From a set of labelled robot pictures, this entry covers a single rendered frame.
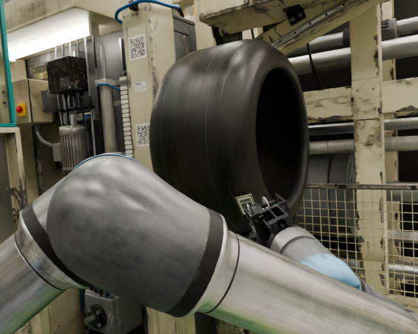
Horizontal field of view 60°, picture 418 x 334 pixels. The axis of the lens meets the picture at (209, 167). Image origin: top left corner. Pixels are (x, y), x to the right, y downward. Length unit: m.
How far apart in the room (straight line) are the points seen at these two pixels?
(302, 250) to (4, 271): 0.37
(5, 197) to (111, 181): 1.02
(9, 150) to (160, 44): 0.59
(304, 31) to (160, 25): 0.51
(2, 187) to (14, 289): 0.90
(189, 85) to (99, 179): 0.65
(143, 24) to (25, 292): 1.01
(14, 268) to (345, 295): 0.32
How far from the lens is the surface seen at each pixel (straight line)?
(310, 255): 0.52
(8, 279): 0.43
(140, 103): 1.26
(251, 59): 0.95
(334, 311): 0.37
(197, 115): 0.88
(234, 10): 1.41
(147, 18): 1.28
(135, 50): 1.30
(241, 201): 0.89
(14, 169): 1.30
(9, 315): 0.45
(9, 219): 1.33
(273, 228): 0.61
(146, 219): 0.28
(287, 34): 1.44
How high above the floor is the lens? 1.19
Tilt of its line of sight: 4 degrees down
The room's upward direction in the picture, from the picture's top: 4 degrees counter-clockwise
